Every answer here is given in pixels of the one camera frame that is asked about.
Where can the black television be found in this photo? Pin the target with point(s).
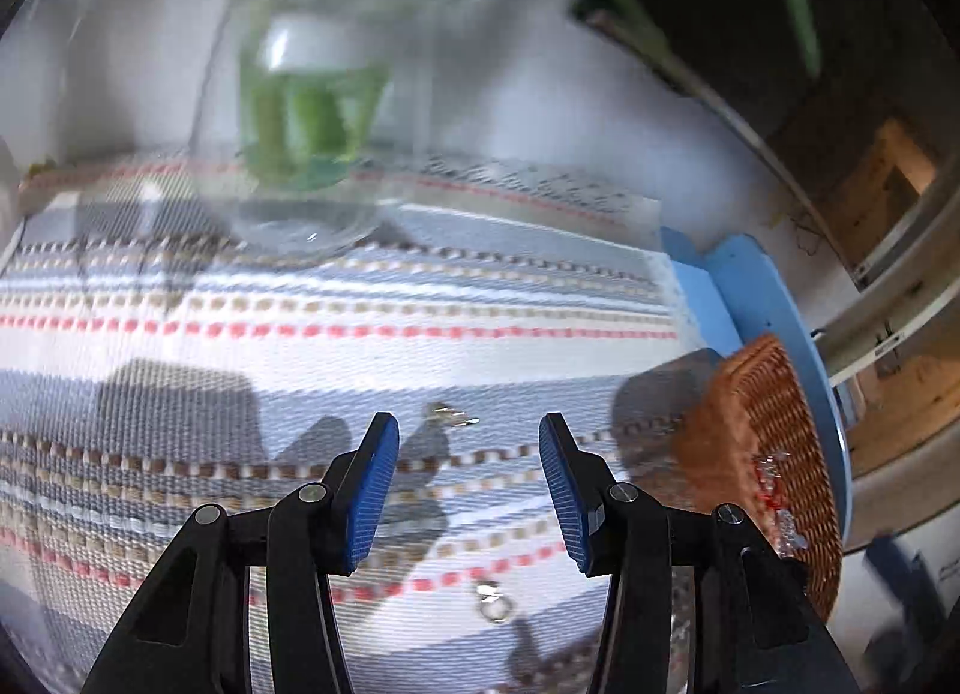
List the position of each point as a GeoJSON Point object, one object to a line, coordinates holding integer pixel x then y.
{"type": "Point", "coordinates": [853, 103]}

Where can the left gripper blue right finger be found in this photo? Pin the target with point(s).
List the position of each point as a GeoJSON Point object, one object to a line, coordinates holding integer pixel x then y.
{"type": "Point", "coordinates": [577, 481]}

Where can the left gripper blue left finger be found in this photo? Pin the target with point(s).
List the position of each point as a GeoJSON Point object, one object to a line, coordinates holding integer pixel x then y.
{"type": "Point", "coordinates": [358, 482]}

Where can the clear glass vase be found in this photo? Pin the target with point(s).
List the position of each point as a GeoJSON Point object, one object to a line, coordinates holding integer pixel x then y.
{"type": "Point", "coordinates": [313, 117]}

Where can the brown wicker basket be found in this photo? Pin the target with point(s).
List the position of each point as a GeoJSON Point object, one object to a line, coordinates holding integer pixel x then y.
{"type": "Point", "coordinates": [751, 441]}

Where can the striped woven table runner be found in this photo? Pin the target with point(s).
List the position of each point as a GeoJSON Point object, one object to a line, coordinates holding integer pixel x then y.
{"type": "Point", "coordinates": [152, 364]}

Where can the small silver earring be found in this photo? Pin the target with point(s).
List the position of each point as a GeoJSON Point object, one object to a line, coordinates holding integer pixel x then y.
{"type": "Point", "coordinates": [444, 416]}

